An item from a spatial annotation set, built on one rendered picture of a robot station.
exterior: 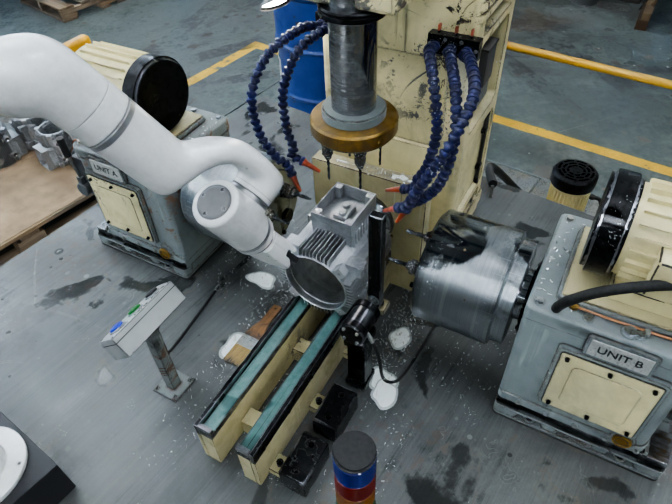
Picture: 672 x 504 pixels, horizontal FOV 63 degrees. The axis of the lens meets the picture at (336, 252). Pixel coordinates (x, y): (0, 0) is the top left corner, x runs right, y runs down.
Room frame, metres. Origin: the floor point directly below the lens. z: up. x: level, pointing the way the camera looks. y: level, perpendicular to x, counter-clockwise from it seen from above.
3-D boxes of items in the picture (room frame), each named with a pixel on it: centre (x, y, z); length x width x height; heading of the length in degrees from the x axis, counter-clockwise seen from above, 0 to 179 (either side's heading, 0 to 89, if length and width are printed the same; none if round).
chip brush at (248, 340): (0.85, 0.21, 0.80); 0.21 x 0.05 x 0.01; 148
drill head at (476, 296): (0.79, -0.31, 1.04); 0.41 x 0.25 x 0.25; 59
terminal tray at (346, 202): (0.94, -0.02, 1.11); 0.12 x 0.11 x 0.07; 149
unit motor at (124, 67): (1.25, 0.53, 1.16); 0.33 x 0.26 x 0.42; 59
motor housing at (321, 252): (0.91, 0.00, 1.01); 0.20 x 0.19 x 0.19; 149
